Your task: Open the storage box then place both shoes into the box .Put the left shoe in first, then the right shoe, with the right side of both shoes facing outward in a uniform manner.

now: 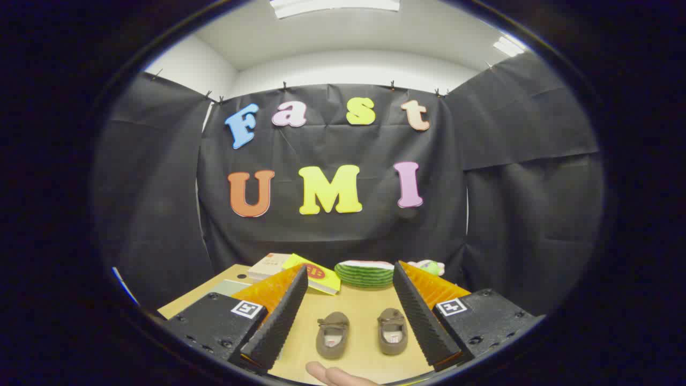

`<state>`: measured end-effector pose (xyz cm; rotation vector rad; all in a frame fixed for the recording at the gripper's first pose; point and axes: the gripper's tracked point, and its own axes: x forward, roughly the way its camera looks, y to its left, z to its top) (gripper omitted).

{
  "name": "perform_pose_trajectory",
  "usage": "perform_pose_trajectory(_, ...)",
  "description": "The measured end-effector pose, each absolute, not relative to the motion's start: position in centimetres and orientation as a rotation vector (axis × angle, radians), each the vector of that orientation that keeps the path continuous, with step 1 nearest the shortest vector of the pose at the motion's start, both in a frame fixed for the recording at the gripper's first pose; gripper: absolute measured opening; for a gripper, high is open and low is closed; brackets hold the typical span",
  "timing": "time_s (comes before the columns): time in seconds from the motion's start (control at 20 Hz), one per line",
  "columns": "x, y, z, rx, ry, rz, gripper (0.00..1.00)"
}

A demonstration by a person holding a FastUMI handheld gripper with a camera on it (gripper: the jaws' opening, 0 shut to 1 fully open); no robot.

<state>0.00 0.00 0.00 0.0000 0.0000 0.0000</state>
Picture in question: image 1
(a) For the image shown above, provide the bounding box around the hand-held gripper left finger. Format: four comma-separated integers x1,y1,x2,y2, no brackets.
161,264,309,374

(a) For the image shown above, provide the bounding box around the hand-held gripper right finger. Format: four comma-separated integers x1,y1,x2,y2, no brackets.
393,261,542,372

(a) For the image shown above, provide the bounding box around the brown fuzzy shoe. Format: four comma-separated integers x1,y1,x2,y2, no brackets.
315,311,351,360
377,308,409,355

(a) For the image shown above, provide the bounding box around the pale green storage box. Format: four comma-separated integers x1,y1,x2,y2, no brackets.
208,279,252,299

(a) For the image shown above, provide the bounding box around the pink and green plush toy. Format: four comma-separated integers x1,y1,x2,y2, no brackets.
407,259,445,277

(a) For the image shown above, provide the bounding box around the beige cover book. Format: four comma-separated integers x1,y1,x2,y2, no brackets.
248,253,293,282

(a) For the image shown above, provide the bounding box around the yellow book red label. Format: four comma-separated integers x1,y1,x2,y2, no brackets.
281,254,341,296

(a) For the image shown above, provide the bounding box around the watermelon slice plush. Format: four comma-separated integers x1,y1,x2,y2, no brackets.
334,260,396,289

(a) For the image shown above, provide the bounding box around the small ceiling light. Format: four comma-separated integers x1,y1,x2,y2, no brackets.
493,36,527,57

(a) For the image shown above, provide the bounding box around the long ceiling light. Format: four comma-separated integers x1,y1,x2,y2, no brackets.
270,0,400,19

